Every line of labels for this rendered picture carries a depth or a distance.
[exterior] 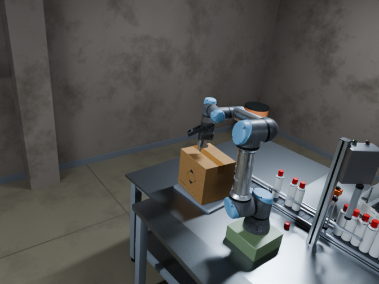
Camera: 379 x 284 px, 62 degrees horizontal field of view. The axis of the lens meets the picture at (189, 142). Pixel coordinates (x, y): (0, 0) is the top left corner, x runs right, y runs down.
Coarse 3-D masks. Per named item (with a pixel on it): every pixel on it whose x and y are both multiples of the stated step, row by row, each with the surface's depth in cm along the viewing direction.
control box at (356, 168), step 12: (360, 144) 158; (372, 144) 160; (348, 156) 154; (360, 156) 153; (372, 156) 154; (348, 168) 155; (360, 168) 156; (372, 168) 157; (348, 180) 159; (360, 180) 159; (372, 180) 160
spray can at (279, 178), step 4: (280, 172) 206; (276, 176) 209; (280, 176) 208; (276, 180) 209; (280, 180) 208; (276, 184) 210; (280, 184) 209; (276, 188) 211; (280, 188) 211; (272, 192) 214; (276, 196) 213
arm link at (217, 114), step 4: (208, 108) 189; (212, 108) 186; (216, 108) 185; (220, 108) 186; (224, 108) 187; (208, 112) 188; (212, 112) 184; (216, 112) 182; (220, 112) 182; (224, 112) 185; (228, 112) 186; (212, 116) 183; (216, 116) 182; (220, 116) 182; (224, 116) 184; (228, 116) 187; (216, 120) 183; (220, 120) 184
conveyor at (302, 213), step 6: (252, 180) 232; (252, 186) 225; (258, 186) 226; (282, 198) 215; (282, 204) 209; (300, 210) 205; (300, 216) 199; (306, 216) 199; (312, 216) 200; (330, 228) 191; (330, 234) 186; (342, 240) 182; (360, 252) 174; (372, 258) 171; (378, 264) 168
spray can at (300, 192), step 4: (300, 184) 197; (304, 184) 195; (300, 188) 197; (304, 188) 197; (296, 192) 200; (300, 192) 197; (304, 192) 197; (296, 196) 200; (300, 196) 198; (296, 200) 200; (300, 200) 199; (296, 204) 201; (292, 208) 204; (296, 208) 202
